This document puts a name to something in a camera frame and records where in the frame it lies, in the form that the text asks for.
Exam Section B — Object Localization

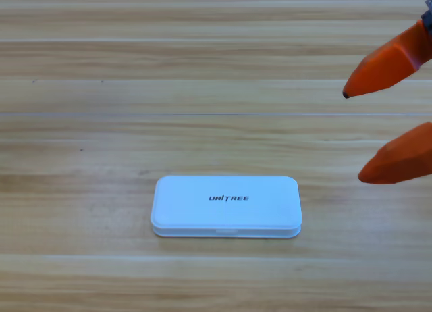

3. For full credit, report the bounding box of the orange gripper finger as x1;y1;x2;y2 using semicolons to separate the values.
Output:
342;0;432;99
356;121;432;185

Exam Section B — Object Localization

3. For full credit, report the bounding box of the white plastic pencil case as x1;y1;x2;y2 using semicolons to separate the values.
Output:
150;175;303;239

